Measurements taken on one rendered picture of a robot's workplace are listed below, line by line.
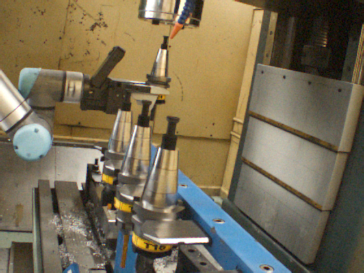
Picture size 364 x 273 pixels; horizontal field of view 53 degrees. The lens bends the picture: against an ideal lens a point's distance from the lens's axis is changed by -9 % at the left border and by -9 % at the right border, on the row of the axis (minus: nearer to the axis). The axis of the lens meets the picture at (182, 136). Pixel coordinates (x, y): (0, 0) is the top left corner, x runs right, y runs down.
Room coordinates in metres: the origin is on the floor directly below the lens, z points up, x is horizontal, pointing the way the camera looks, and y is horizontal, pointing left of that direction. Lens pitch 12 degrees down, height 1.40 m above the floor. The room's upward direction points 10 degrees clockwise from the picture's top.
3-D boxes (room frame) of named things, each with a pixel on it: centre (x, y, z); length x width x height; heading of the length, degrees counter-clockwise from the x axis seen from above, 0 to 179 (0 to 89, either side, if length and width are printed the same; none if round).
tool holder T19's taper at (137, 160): (0.54, 0.06, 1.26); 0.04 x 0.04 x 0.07
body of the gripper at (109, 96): (0.93, 0.20, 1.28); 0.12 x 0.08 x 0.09; 113
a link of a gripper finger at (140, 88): (0.93, 0.14, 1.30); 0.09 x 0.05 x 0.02; 100
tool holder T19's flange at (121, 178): (0.54, 0.06, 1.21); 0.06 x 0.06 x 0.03
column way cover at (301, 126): (1.16, -0.32, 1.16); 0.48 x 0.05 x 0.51; 23
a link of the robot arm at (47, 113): (0.86, 0.34, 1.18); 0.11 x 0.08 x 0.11; 18
